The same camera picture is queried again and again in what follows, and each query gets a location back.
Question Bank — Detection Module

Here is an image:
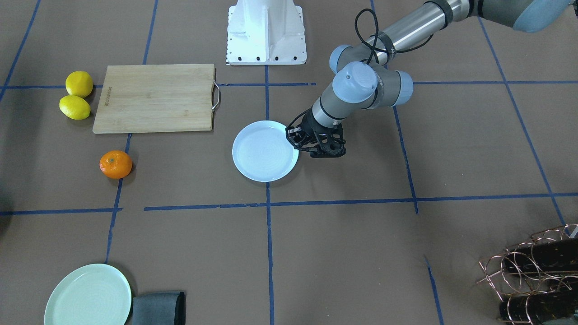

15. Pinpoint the upper yellow lemon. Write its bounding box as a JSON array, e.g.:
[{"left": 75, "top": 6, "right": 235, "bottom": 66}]
[{"left": 65, "top": 71, "right": 93, "bottom": 98}]

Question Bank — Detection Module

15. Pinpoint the upper dark wine bottle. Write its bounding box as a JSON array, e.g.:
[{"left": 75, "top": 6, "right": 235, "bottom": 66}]
[{"left": 503, "top": 238, "right": 578, "bottom": 274}]

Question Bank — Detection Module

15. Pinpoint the wooden cutting board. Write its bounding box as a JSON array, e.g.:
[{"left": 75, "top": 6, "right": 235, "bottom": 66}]
[{"left": 93, "top": 64, "right": 219, "bottom": 134}]

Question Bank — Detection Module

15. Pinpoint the copper wire bottle rack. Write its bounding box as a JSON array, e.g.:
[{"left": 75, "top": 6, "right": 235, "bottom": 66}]
[{"left": 478, "top": 224, "right": 578, "bottom": 325}]

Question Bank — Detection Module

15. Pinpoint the orange mandarin fruit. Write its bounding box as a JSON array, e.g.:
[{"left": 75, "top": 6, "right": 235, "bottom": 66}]
[{"left": 99, "top": 150, "right": 133, "bottom": 179}]

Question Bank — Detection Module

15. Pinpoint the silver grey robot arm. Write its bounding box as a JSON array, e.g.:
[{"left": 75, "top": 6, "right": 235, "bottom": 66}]
[{"left": 285, "top": 0, "right": 570, "bottom": 158}]

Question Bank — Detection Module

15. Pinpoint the yellow lemon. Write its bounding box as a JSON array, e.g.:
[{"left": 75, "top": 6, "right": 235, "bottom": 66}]
[
  {"left": 59, "top": 95, "right": 91, "bottom": 120},
  {"left": 65, "top": 71, "right": 93, "bottom": 98}
]

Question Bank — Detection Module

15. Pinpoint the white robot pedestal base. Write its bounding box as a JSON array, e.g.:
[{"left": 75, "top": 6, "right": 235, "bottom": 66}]
[{"left": 226, "top": 0, "right": 308, "bottom": 66}]

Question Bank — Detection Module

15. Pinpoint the light blue plate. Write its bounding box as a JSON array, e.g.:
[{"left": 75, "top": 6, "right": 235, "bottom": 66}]
[{"left": 232, "top": 120, "right": 299, "bottom": 182}]

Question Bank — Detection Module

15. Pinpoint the light green plate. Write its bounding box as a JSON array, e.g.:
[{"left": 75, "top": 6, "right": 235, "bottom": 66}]
[{"left": 44, "top": 264, "right": 132, "bottom": 325}]

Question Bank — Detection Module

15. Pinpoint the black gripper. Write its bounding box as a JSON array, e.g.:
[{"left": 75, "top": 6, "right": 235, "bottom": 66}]
[{"left": 285, "top": 111, "right": 346, "bottom": 158}]

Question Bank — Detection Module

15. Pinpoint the lower yellow lemon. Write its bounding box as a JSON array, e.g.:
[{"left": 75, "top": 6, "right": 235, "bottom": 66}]
[{"left": 59, "top": 95, "right": 91, "bottom": 120}]

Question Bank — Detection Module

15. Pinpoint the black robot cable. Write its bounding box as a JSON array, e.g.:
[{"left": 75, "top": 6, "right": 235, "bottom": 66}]
[{"left": 354, "top": 8, "right": 435, "bottom": 66}]

